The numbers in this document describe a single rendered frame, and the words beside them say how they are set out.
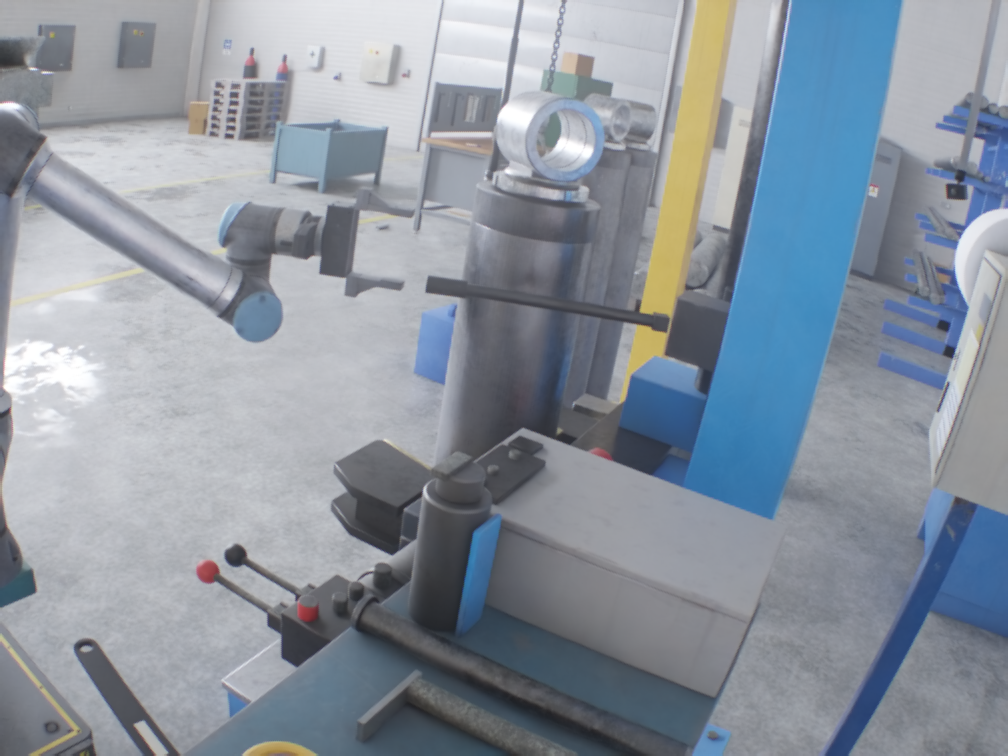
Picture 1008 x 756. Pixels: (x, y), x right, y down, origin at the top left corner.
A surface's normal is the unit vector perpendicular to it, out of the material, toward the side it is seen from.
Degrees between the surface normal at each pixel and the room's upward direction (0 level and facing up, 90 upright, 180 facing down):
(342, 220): 90
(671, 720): 0
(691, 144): 90
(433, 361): 90
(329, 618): 0
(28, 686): 0
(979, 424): 90
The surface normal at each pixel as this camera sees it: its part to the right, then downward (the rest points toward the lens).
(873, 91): -0.48, 0.27
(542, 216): -0.02, 0.39
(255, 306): 0.45, 0.46
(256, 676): 0.15, -0.91
